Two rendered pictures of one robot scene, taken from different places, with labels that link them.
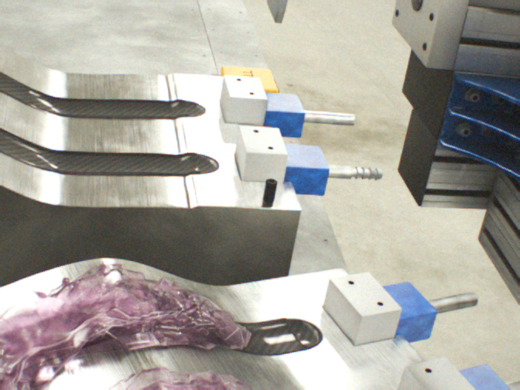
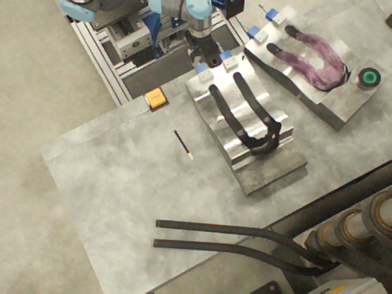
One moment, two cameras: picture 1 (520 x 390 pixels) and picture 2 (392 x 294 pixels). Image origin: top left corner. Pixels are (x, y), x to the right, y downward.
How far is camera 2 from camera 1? 1.81 m
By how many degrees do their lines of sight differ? 63
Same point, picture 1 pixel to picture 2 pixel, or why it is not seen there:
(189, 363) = (302, 50)
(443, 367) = (276, 18)
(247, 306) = (267, 57)
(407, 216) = not seen: outside the picture
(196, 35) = (113, 132)
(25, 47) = (156, 171)
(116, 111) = (220, 103)
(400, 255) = not seen: outside the picture
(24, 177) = (266, 101)
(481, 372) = (269, 14)
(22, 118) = (243, 115)
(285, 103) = (201, 66)
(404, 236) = not seen: outside the picture
